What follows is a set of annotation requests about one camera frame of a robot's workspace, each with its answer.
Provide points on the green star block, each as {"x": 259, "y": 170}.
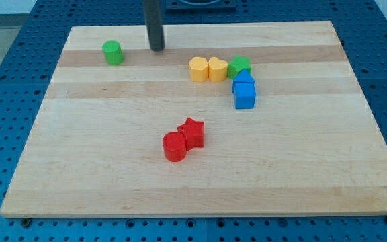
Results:
{"x": 238, "y": 64}

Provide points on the blue triangle block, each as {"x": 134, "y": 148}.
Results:
{"x": 243, "y": 76}

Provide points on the yellow hexagon block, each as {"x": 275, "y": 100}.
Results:
{"x": 198, "y": 69}

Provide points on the red cylinder block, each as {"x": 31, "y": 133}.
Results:
{"x": 174, "y": 145}

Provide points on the red star block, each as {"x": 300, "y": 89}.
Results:
{"x": 194, "y": 133}

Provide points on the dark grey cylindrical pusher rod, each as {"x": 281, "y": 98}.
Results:
{"x": 154, "y": 24}

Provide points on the yellow heart block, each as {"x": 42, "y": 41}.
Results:
{"x": 217, "y": 69}

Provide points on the green cylinder block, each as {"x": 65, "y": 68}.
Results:
{"x": 112, "y": 51}

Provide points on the light wooden board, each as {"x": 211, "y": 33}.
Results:
{"x": 309, "y": 147}

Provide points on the blue cube block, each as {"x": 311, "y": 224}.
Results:
{"x": 244, "y": 95}

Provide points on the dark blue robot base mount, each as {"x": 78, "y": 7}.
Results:
{"x": 176, "y": 5}

